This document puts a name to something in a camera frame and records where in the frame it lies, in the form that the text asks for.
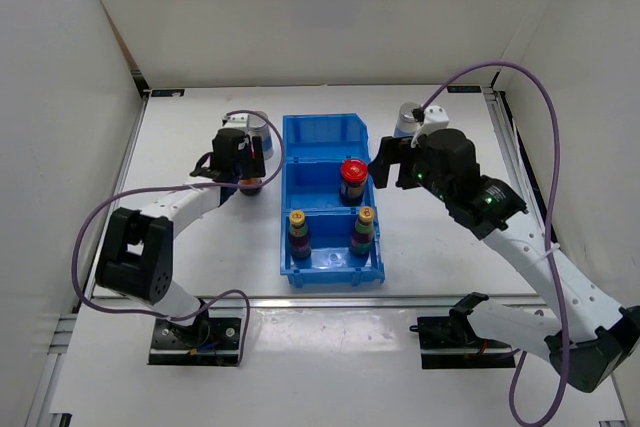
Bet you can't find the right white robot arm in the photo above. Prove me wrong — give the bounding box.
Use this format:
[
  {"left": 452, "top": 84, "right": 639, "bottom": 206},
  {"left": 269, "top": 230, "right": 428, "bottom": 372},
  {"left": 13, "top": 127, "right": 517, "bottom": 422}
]
[{"left": 369, "top": 128, "right": 639, "bottom": 393}]

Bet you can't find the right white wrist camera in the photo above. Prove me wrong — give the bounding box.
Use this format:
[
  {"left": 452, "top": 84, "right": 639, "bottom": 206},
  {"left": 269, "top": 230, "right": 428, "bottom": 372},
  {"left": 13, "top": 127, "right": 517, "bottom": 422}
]
[{"left": 411, "top": 105, "right": 449, "bottom": 148}]

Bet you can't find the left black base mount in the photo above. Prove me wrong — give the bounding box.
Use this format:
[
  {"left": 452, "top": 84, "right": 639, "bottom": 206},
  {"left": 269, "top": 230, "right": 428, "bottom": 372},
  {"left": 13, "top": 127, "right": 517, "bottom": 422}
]
[{"left": 147, "top": 310, "right": 244, "bottom": 367}]

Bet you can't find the yellow-cap sauce bottle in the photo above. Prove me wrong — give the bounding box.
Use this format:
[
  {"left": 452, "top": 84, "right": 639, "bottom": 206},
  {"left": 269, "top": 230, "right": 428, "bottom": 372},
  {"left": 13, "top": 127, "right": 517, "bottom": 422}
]
[
  {"left": 288, "top": 209, "right": 311, "bottom": 259},
  {"left": 350, "top": 206, "right": 375, "bottom": 256}
]

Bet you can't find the blue three-compartment plastic bin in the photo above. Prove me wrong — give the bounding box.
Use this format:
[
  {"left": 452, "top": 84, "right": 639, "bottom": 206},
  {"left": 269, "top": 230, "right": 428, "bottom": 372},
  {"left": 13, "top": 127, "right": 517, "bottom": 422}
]
[{"left": 280, "top": 113, "right": 385, "bottom": 288}]

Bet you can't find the silver-capped shaker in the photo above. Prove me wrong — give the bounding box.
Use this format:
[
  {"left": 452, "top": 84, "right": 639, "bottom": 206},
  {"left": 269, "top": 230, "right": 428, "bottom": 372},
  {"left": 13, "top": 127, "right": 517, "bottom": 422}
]
[
  {"left": 248, "top": 111, "right": 274, "bottom": 160},
  {"left": 393, "top": 102, "right": 420, "bottom": 138}
]

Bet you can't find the right black table label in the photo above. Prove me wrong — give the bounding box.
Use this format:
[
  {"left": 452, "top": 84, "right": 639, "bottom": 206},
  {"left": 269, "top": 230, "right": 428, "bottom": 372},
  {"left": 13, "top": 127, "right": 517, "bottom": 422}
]
[{"left": 447, "top": 85, "right": 482, "bottom": 94}]

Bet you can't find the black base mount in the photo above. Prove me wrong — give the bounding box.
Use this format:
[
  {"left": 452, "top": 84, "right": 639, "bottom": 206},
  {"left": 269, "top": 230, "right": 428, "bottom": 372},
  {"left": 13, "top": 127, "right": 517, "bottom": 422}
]
[
  {"left": 147, "top": 310, "right": 244, "bottom": 367},
  {"left": 409, "top": 317, "right": 516, "bottom": 370}
]

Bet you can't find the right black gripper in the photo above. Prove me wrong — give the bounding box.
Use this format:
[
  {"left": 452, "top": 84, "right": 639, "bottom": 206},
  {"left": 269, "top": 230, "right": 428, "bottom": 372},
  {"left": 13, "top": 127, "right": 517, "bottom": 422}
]
[{"left": 367, "top": 137, "right": 453, "bottom": 204}]

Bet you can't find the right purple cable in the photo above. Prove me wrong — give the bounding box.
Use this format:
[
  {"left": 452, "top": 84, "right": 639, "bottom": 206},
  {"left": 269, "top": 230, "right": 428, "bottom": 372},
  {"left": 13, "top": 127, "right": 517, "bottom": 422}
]
[{"left": 412, "top": 61, "right": 569, "bottom": 427}]

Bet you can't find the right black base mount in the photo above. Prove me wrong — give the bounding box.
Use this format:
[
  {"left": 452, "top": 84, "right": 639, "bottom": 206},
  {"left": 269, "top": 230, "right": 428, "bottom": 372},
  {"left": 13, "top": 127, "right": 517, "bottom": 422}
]
[{"left": 409, "top": 317, "right": 516, "bottom": 370}]

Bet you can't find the red-lid sauce jar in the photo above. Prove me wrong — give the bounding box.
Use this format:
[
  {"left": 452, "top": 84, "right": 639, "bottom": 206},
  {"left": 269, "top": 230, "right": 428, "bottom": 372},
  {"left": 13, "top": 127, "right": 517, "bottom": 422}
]
[
  {"left": 238, "top": 178, "right": 262, "bottom": 197},
  {"left": 339, "top": 158, "right": 368, "bottom": 206}
]

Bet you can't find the left black table label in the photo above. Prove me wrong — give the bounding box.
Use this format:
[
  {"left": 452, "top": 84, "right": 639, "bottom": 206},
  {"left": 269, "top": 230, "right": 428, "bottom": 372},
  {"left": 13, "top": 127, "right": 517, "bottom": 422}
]
[{"left": 150, "top": 89, "right": 185, "bottom": 98}]

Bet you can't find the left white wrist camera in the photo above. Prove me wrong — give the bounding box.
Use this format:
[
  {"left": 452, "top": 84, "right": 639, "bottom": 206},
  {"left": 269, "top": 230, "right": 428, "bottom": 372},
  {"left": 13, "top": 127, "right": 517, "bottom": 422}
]
[{"left": 222, "top": 114, "right": 249, "bottom": 134}]

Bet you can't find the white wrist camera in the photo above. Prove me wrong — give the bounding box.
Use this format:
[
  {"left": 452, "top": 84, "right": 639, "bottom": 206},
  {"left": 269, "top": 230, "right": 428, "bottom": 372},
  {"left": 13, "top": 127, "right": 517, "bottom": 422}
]
[
  {"left": 411, "top": 105, "right": 449, "bottom": 148},
  {"left": 222, "top": 114, "right": 249, "bottom": 134}
]

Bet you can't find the black table label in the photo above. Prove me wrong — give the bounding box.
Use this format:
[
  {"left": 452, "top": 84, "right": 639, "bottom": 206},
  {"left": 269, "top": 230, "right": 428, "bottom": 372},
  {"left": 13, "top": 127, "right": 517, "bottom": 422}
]
[
  {"left": 150, "top": 89, "right": 185, "bottom": 98},
  {"left": 447, "top": 85, "right": 482, "bottom": 94}
]

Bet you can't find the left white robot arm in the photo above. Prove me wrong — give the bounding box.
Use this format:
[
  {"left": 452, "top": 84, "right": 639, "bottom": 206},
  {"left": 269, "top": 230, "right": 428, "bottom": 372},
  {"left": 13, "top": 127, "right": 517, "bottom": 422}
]
[{"left": 96, "top": 128, "right": 266, "bottom": 347}]

